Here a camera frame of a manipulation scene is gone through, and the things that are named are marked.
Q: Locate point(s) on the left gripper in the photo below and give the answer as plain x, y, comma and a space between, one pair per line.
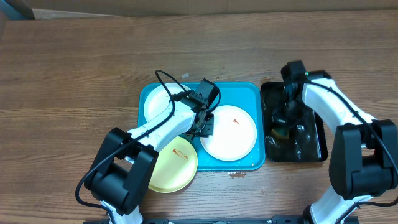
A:
209, 129

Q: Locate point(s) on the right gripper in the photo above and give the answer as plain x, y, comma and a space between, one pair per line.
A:
283, 116

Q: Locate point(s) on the yellow green sponge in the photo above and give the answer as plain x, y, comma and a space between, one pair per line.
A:
279, 133

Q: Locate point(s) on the white plate with red stain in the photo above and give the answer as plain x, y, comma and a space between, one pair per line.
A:
234, 134

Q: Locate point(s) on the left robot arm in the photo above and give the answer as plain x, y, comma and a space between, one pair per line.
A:
120, 173

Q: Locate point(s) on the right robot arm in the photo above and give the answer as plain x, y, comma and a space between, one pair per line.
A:
363, 162

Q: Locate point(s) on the black rectangular water tray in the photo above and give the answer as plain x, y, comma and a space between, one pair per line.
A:
306, 142

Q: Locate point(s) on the teal plastic tray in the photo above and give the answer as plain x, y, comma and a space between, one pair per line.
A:
246, 96

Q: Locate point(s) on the yellow plate with stain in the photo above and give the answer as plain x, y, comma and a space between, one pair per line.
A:
175, 168

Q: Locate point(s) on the white plate upper left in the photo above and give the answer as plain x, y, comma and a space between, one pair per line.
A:
158, 99

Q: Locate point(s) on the small clear tape scrap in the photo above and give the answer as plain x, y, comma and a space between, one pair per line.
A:
185, 75

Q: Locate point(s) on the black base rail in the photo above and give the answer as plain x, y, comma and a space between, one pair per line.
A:
279, 219

